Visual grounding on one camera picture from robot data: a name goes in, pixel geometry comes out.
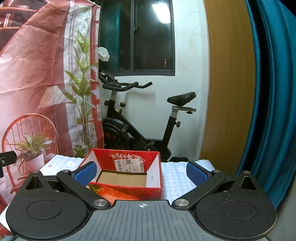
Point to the checkered strawberry print bedsheet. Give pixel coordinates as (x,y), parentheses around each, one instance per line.
(175,180)

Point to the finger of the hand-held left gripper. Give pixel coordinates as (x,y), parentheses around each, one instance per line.
(8,158)

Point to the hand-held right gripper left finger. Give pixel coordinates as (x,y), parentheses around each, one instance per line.
(86,172)

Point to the black exercise bike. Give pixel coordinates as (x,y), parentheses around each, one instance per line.
(115,120)

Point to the dark framed window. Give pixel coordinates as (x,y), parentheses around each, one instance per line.
(143,34)

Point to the wooden door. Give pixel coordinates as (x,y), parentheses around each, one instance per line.
(229,92)

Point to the white plastic bag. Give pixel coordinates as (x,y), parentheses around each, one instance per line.
(103,54)

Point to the teal curtain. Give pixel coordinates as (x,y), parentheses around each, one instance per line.
(272,92)

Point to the red strawberry print cardboard box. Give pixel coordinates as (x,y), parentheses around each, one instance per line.
(129,192)

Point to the black item on floor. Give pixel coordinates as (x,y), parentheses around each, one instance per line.
(179,159)

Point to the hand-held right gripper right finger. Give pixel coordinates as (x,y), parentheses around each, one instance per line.
(196,173)

